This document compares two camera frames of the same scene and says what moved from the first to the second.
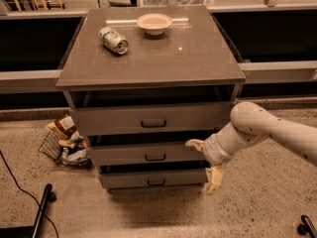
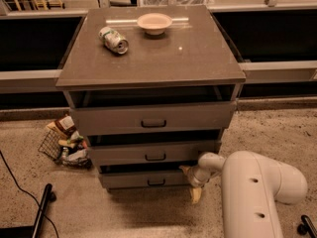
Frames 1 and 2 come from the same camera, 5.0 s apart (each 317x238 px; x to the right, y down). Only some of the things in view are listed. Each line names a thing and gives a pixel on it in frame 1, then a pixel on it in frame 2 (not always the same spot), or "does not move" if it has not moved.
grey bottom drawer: x=174 y=178 does not move
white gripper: x=210 y=150 → x=197 y=178
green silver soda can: x=113 y=40 does not move
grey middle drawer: x=145 y=154 does not move
